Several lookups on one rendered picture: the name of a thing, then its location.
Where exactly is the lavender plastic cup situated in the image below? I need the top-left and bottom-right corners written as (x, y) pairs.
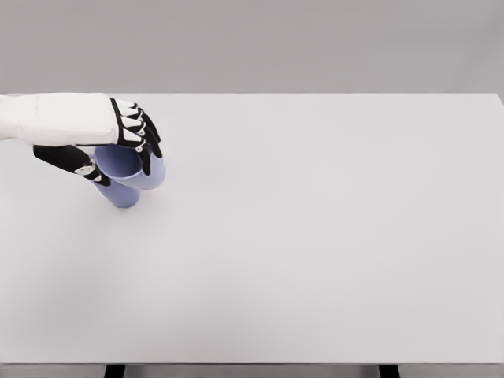
top-left (91, 144), bottom-right (150, 209)
top-left (135, 153), bottom-right (167, 191)

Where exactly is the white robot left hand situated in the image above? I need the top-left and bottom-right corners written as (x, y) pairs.
top-left (14, 92), bottom-right (164, 187)

